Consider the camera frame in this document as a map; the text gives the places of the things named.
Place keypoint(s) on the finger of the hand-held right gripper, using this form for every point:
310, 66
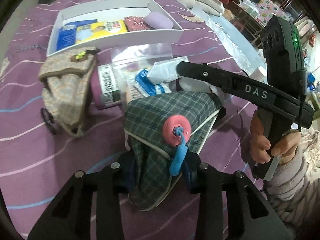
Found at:
200, 73

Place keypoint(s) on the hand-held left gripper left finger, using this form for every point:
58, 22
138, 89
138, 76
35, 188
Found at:
128, 175

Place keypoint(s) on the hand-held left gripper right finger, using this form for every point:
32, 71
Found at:
191, 177

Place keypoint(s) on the white tissue packet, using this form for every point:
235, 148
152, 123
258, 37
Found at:
165, 70

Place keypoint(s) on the green plaid pouch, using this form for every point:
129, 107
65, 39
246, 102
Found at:
160, 110

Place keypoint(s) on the clear zip bag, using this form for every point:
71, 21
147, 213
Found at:
140, 55

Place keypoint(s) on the lavender soft pouch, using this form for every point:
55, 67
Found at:
158, 20

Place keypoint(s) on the beige checked pouch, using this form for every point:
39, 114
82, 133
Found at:
67, 90

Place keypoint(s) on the blue and yellow packet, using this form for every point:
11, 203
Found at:
100, 28

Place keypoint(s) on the white box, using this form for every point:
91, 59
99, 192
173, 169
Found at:
110, 7

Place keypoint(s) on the person's right forearm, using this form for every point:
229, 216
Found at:
290, 187

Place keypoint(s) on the person's right hand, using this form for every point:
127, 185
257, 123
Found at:
260, 140

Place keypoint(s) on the white cup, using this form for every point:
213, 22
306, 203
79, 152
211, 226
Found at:
260, 73

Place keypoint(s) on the dark wooden cabinet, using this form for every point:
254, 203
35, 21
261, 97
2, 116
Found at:
250, 27

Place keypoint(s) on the patterned gift box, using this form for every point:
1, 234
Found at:
270, 7

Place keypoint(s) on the clear plastic sheet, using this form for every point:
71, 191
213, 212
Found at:
230, 32

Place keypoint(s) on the blue white small packet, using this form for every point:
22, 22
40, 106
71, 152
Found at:
145, 80

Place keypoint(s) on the white plastic bag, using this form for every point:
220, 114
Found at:
247, 6

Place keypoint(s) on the pink glitter pouch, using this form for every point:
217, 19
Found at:
136, 22

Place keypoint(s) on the purple labelled packet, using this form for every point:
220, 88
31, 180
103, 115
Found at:
95, 97

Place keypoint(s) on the pale fluffy cloth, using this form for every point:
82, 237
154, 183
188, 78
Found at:
311, 145

